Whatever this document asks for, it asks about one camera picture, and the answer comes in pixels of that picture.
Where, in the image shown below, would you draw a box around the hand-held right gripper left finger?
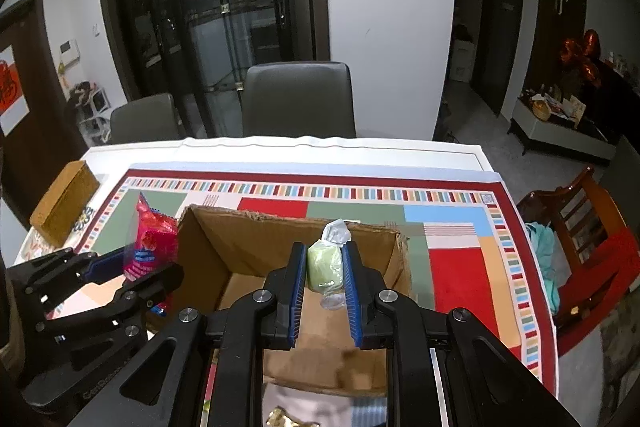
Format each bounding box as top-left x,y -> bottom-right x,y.
67,242 -> 307,427

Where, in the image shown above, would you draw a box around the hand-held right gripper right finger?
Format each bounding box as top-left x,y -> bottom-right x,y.
341,242 -> 581,427

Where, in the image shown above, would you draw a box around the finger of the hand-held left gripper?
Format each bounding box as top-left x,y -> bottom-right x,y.
7,244 -> 137,294
35,263 -> 185,344

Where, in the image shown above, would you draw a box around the light green candy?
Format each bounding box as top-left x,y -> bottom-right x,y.
306,219 -> 351,313

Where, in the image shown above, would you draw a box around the pink snack packet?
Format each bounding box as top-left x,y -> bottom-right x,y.
122,192 -> 180,318

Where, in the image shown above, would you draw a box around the brown cardboard box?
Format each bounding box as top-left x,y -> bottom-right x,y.
167,204 -> 413,398

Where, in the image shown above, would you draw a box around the colourful patterned table mat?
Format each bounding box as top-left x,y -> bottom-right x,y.
75,163 -> 559,427

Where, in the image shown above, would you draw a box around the gold candy wrapper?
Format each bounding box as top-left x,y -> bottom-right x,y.
267,408 -> 321,427

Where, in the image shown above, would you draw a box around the small grey dining chair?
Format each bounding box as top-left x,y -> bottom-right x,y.
109,93 -> 183,145

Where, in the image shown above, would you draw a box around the white shoe rack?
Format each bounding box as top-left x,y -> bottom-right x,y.
67,82 -> 111,145

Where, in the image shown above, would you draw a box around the dark brown wooden door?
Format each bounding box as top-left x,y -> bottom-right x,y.
0,0 -> 86,228

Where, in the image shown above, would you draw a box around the large grey dining chair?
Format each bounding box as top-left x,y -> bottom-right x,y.
241,62 -> 357,138

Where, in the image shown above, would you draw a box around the teal cloth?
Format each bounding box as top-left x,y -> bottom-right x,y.
525,222 -> 562,315

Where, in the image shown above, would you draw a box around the red and white door poster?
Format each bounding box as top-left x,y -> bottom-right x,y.
0,46 -> 30,136

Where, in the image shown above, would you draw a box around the red wooden chair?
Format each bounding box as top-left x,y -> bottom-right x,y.
515,165 -> 640,343

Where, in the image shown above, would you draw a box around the white box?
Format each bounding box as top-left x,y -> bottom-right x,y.
450,27 -> 476,82

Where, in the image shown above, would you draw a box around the low white cabinet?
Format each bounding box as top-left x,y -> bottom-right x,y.
507,94 -> 617,166

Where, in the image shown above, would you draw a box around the dark framed glass door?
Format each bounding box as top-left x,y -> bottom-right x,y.
97,0 -> 331,138

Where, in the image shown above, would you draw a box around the dark hallway door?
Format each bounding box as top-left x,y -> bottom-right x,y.
472,0 -> 526,116

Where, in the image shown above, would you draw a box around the red foil balloons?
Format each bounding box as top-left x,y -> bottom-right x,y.
559,28 -> 603,88

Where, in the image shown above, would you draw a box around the white wall intercom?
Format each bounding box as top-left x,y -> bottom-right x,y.
59,39 -> 82,66

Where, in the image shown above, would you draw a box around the dark wardrobe with handles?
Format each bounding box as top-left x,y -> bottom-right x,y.
525,0 -> 588,108

